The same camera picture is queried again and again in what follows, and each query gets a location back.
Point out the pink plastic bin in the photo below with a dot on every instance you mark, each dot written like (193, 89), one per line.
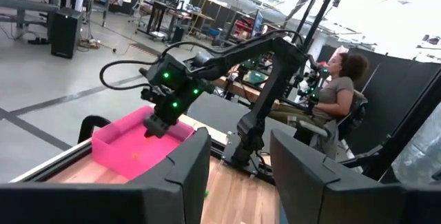
(117, 148)

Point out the black partition wall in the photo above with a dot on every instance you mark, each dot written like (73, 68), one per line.
(396, 96)

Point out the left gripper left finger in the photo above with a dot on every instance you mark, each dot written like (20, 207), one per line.
(103, 203)

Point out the black table clamp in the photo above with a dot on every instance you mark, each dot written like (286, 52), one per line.
(87, 122)

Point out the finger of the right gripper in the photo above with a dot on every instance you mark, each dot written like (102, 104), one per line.
(150, 125)
(164, 125)

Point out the black computer tower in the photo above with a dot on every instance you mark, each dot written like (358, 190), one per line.
(65, 32)

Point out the black flat table panel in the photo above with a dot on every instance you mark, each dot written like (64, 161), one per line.
(220, 113)

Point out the orange plastic spider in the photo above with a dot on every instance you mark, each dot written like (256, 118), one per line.
(136, 155)

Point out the wooden workstation table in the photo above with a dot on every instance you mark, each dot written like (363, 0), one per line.
(241, 89)

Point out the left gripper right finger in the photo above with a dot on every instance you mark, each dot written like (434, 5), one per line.
(344, 200)

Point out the black office chair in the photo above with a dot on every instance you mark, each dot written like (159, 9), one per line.
(355, 113)

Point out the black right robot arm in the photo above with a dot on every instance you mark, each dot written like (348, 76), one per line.
(272, 65)

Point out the black rig pole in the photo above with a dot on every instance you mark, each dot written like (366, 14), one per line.
(317, 13)

